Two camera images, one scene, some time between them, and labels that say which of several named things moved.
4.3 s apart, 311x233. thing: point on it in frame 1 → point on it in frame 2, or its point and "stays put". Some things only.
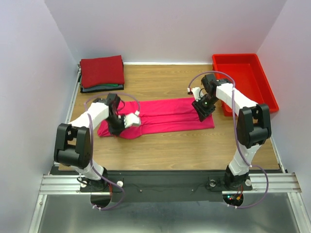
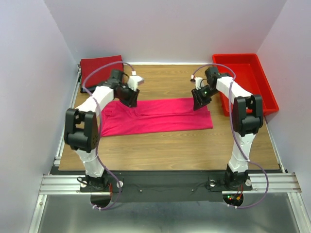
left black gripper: [116, 131] → [131, 101]
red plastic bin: [249, 78] stays put
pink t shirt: [159, 115] stays put
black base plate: [163, 186] stays put
